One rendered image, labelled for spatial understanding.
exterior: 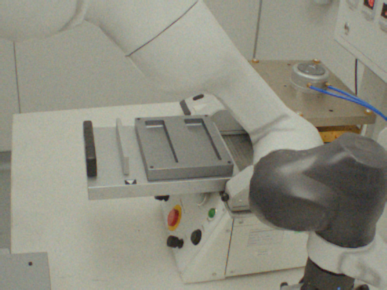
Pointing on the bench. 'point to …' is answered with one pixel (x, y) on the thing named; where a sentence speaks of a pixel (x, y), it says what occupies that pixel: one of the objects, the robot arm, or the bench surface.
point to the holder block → (182, 147)
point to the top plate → (314, 92)
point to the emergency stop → (173, 217)
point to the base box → (252, 249)
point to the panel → (205, 224)
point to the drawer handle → (90, 149)
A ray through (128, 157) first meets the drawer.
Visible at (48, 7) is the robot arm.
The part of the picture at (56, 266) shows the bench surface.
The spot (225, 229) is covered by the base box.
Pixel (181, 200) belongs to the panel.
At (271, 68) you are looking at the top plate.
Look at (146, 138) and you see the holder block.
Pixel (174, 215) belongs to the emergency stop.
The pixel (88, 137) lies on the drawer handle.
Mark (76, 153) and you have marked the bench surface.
